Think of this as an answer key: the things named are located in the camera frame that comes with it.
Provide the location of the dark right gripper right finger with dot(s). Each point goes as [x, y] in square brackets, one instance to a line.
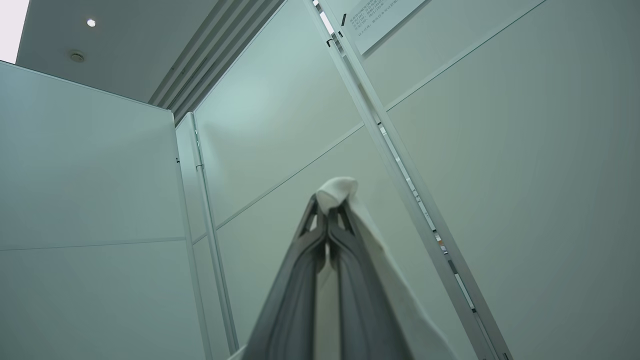
[365, 310]

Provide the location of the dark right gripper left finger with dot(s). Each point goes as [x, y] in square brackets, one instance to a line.
[290, 300]

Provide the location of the slatted ceiling vent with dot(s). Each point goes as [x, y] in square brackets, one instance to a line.
[215, 55]

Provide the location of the round ceiling detector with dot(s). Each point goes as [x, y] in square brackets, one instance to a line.
[76, 56]

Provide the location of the red and white jersey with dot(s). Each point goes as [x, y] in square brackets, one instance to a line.
[337, 190]

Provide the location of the grey double partition post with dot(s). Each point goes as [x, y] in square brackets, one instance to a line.
[400, 165]

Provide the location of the white printed paper sign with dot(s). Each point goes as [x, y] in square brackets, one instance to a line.
[380, 20]

